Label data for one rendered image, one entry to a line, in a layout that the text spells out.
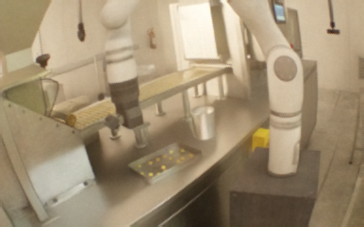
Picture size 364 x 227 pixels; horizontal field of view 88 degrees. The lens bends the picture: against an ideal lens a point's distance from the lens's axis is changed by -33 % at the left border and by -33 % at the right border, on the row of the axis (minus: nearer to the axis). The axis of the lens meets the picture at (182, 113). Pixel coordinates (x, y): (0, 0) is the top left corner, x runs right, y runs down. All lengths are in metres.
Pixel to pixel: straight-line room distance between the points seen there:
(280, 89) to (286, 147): 0.14
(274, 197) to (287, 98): 0.24
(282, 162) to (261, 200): 0.11
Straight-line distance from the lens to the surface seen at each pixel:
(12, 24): 0.69
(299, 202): 0.63
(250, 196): 0.64
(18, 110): 0.66
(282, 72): 0.57
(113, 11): 0.59
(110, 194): 0.71
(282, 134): 0.62
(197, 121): 0.91
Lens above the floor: 1.19
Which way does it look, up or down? 19 degrees down
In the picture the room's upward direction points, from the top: 8 degrees counter-clockwise
